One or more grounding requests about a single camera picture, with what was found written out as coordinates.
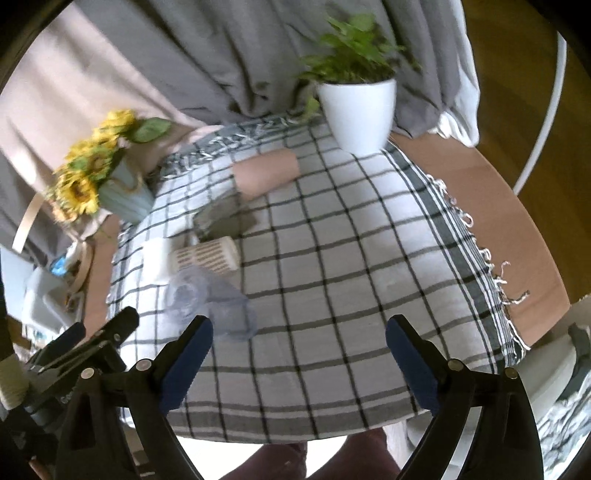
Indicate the pink rolled cloth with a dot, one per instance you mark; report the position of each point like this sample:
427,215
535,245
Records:
268,173

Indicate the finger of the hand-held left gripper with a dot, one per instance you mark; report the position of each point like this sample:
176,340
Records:
121,323
69,338

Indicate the sunflowers in pale blue vase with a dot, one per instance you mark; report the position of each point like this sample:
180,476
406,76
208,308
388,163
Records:
130,196

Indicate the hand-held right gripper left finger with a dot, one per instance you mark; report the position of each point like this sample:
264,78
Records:
185,364

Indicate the white plastic container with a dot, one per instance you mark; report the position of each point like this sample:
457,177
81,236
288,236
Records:
41,300

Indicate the green plant in white pot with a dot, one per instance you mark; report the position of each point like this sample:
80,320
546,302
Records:
358,110

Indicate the white folded cloth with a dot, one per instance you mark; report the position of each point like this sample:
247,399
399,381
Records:
157,261

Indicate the white curved tube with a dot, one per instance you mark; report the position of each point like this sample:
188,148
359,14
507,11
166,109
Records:
549,106

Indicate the grey curtain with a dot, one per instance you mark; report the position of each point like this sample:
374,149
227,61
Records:
207,55

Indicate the beige curtain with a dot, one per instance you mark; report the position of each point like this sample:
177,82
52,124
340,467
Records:
60,92

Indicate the white patterned rolled cloth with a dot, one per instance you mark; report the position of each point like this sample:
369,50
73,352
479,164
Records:
207,256

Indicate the striped grey white cloth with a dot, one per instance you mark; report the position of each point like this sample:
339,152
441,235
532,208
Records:
565,429

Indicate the black white checkered tablecloth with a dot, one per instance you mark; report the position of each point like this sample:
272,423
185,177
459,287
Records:
346,277

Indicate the grey folded cloth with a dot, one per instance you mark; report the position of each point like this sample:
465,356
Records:
226,219

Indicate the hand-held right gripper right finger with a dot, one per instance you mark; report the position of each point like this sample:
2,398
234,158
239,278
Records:
412,364

